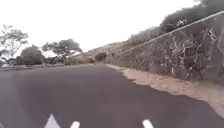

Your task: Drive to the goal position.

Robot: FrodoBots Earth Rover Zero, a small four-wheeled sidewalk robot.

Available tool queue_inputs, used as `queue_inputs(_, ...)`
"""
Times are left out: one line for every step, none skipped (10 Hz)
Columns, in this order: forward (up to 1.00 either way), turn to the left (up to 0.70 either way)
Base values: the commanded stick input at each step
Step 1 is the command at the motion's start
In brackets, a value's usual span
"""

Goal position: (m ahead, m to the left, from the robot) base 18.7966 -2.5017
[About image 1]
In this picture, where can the robot's own part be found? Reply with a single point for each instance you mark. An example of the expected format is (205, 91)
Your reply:
(147, 124)
(75, 124)

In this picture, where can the grey stone wall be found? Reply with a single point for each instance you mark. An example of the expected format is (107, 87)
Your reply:
(180, 53)

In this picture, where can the dry brown hillside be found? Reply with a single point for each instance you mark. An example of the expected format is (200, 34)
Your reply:
(96, 51)

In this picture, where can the dark bush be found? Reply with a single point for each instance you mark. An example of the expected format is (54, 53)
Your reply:
(100, 57)

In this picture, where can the round dark green tree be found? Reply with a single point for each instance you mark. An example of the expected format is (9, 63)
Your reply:
(31, 56)

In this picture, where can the broad flat-topped tree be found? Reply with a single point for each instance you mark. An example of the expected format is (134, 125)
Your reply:
(63, 48)

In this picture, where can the bushes above stone wall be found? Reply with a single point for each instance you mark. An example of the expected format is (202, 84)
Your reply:
(186, 18)

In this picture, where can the dark asphalt road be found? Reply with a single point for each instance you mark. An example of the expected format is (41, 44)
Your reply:
(100, 96)

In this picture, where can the pale dirt verge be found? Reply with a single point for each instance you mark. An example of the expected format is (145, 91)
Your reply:
(173, 84)

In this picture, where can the tree with thin branches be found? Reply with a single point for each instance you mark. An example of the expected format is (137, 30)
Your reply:
(11, 40)

